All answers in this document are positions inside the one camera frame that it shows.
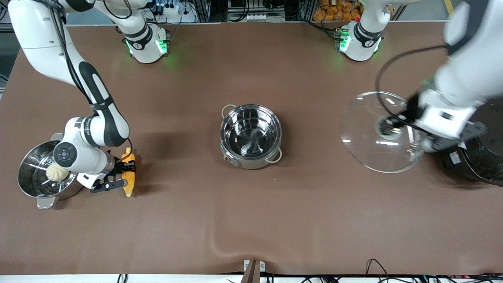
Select yellow corn cob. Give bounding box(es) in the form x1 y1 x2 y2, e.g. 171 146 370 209
121 147 136 198

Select round glass lid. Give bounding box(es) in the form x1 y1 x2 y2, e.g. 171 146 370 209
340 91 427 174

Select white steamed bun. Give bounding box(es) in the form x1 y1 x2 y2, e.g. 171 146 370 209
46 163 68 182

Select black rice cooker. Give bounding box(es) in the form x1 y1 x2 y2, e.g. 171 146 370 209
442 98 503 186

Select bag of orange bread rolls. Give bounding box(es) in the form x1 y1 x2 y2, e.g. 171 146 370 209
313 0 364 21

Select brown table mat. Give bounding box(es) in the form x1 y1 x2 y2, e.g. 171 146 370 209
0 22 503 276

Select black equipment rack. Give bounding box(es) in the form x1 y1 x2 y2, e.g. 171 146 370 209
204 0 315 22

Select white power strip with plugs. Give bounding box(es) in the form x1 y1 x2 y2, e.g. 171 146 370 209
156 3 190 16

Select steel steamer pot, grey handles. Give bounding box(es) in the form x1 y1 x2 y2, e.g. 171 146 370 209
17 133 92 209

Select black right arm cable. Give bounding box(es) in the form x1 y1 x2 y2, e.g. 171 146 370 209
51 0 134 158

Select thin black looped cable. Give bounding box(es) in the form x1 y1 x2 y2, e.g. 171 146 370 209
365 258 389 281

